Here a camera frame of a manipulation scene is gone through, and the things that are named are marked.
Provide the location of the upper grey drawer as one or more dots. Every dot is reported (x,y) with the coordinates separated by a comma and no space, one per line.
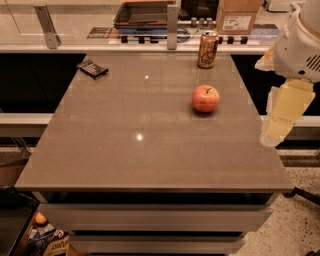
(80,217)

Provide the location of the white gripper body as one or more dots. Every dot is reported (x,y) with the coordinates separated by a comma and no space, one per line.
(297,53)

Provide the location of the middle metal glass bracket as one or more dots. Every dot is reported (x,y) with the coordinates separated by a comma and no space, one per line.
(172,26)

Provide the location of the left metal glass bracket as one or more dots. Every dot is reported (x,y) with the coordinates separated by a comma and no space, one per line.
(51,37)

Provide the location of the grey tray stack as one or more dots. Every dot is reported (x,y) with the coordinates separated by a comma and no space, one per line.
(136,16)

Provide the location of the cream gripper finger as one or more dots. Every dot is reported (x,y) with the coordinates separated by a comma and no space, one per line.
(266,62)
(285,105)

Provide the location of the metal glass bracket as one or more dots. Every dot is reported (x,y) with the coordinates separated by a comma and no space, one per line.
(172,26)
(51,37)

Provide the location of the lower grey drawer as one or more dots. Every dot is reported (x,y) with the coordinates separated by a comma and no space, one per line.
(153,245)

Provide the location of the small orange fruit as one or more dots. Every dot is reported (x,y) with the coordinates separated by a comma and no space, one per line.
(40,219)

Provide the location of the cardboard box with label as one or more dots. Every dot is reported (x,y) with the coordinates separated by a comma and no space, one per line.
(236,17)

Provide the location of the snack bags in bin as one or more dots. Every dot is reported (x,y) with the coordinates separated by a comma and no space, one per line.
(47,241)

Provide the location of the gold drink can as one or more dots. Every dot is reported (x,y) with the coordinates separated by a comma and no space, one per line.
(207,49)

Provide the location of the dark rxbar chocolate bar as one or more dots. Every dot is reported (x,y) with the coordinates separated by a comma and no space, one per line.
(93,70)

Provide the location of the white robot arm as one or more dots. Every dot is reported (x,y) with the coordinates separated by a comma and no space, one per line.
(295,56)

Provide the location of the grey drawer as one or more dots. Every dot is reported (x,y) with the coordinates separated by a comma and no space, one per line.
(80,217)
(153,245)

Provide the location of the red apple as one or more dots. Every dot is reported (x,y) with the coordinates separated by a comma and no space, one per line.
(205,98)

